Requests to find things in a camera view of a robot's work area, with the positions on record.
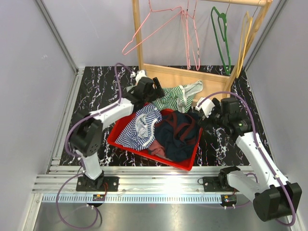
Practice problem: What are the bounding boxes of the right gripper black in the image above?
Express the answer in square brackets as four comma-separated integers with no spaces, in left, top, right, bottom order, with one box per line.
[196,98,228,135]

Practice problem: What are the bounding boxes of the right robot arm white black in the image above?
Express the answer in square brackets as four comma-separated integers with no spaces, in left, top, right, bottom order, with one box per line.
[196,97,302,226]

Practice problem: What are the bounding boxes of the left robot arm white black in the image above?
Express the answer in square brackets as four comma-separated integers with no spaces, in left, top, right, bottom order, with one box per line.
[65,77,165,191]

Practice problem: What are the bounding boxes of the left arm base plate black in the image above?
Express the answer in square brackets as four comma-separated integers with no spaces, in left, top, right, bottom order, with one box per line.
[76,176,119,192]

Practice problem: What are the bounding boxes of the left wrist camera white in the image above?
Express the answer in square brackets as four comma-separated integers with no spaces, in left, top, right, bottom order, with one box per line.
[130,70,147,85]

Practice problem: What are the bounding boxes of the green white striped tank top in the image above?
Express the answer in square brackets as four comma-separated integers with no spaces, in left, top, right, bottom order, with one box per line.
[126,79,204,114]

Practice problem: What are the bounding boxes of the yellow plastic hanger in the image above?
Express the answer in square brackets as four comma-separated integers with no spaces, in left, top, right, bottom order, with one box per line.
[235,12,253,78]

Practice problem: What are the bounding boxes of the aluminium frame rail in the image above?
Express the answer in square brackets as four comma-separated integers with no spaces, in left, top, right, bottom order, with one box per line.
[22,68,255,231]

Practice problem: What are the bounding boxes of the wooden clothes rack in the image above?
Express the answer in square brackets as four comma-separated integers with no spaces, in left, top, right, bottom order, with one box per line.
[138,0,273,97]

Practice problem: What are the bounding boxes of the red plastic tray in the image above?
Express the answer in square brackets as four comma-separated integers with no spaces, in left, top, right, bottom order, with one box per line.
[107,109,202,171]

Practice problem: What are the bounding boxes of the blue white striped tank top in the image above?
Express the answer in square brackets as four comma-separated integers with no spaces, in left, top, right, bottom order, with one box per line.
[115,103,162,151]

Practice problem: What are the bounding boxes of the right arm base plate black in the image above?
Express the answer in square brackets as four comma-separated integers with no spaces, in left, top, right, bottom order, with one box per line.
[197,176,230,192]

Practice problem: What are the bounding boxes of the red tank top grey trim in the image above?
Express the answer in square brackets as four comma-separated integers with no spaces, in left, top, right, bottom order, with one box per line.
[148,140,166,158]

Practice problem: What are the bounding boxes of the navy maroon tank top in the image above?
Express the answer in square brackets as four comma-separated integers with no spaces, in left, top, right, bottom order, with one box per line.
[154,111,200,162]

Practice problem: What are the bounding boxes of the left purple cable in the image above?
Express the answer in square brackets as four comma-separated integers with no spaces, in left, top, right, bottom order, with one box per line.
[55,63,138,228]

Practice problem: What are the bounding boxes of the green plastic hanger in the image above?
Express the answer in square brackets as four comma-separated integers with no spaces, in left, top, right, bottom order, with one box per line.
[210,6,231,76]

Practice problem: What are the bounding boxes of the pink wire hanger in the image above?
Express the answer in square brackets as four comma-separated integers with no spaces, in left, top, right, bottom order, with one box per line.
[188,0,201,71]
[122,0,183,58]
[181,0,196,70]

